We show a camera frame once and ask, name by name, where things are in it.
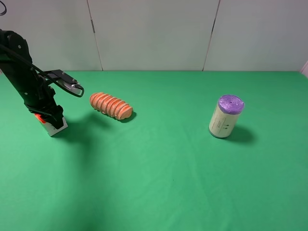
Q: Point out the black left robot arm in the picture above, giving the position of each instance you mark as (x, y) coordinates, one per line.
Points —
(18, 72)

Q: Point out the stickerless magic cube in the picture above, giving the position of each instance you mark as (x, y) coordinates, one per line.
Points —
(51, 130)

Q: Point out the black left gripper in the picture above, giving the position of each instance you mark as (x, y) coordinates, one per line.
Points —
(39, 98)

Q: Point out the sliced orange bread loaf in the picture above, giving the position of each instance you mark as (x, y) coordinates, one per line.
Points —
(111, 106)

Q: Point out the purple garbage bag roll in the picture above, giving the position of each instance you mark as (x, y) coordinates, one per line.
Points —
(225, 116)

